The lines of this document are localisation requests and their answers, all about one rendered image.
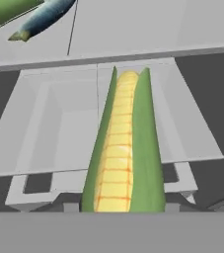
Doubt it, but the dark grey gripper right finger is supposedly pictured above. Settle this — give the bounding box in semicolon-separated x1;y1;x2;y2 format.
164;192;196;213

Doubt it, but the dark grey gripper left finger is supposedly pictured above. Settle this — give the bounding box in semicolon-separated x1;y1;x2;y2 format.
52;192;84;213

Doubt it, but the corn cob with green husk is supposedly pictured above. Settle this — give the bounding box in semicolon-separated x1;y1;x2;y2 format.
79;65;167;213

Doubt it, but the blue grey fish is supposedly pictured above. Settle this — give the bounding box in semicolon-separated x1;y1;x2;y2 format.
7;0;77;42

